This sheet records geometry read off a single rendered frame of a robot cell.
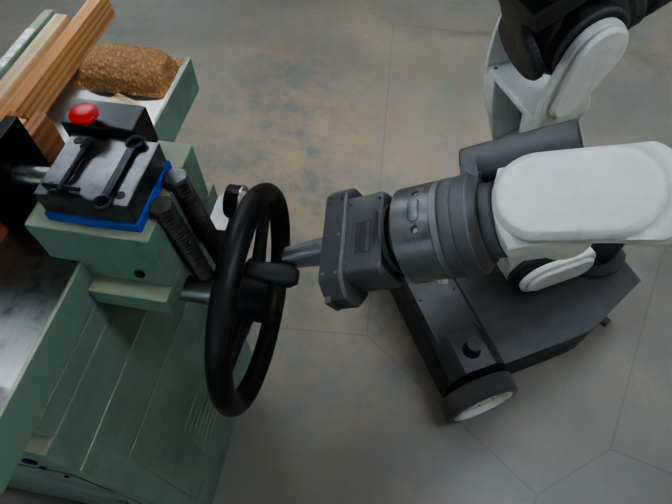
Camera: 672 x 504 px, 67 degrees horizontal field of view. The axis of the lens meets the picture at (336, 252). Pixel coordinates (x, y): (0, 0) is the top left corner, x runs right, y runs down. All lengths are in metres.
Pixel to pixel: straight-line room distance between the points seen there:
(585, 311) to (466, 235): 1.11
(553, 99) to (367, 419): 0.95
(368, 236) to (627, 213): 0.21
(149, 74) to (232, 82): 1.50
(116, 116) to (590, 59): 0.59
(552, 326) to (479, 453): 0.38
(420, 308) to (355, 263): 0.90
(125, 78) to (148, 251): 0.32
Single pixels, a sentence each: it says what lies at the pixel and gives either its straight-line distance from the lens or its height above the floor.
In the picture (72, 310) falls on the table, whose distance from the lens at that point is 0.62.
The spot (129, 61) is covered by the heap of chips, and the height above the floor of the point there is 0.93.
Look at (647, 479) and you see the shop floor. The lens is 1.59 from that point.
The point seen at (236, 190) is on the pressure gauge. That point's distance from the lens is 0.91.
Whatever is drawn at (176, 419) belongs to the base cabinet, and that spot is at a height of 0.45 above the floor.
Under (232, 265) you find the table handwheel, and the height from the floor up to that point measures 0.95.
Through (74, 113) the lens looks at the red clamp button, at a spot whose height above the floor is 1.02.
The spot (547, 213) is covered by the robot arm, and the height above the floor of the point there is 1.09.
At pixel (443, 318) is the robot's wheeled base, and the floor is 0.19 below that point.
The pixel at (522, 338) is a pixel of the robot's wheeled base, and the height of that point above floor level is 0.17.
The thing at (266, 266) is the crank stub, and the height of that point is 0.93.
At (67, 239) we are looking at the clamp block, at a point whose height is 0.94.
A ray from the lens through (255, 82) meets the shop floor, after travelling 2.25.
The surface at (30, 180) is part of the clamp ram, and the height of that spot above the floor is 0.96.
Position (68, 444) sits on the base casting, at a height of 0.77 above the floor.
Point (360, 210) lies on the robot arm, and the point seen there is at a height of 1.00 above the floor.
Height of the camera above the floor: 1.37
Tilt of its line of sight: 57 degrees down
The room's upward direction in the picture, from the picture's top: straight up
